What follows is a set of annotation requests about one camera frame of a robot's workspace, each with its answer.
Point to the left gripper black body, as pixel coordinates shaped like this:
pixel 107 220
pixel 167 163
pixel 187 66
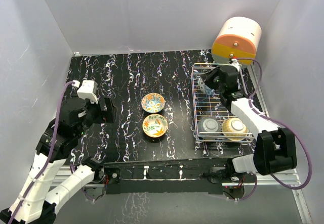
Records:
pixel 107 115

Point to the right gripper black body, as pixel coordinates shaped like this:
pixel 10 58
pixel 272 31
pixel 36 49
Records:
pixel 213 81

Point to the blue patterned bowl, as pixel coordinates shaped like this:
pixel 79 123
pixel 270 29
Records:
pixel 204 88

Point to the red rimmed grey bowl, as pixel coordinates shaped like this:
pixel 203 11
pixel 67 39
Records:
pixel 209 126

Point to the yellow dotted bowl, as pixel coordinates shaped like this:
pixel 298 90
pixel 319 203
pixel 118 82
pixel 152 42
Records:
pixel 234 129

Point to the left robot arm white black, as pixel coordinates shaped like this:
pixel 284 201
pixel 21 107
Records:
pixel 37 202

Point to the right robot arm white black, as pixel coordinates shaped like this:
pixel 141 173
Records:
pixel 275 148

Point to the orange blue floral bowl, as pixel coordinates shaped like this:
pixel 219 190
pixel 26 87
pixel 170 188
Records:
pixel 153 103

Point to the pink yellow drawer cabinet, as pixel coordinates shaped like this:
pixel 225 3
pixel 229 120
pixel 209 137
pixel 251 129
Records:
pixel 238 38

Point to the orange green leaf bowl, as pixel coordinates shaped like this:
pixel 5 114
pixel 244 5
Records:
pixel 155 125

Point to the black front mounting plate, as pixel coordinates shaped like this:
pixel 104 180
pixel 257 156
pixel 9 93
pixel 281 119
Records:
pixel 205 175

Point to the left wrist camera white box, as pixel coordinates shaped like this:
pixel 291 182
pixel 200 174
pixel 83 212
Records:
pixel 88 90

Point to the white wire dish rack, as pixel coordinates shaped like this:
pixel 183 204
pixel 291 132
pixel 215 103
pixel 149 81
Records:
pixel 205 106

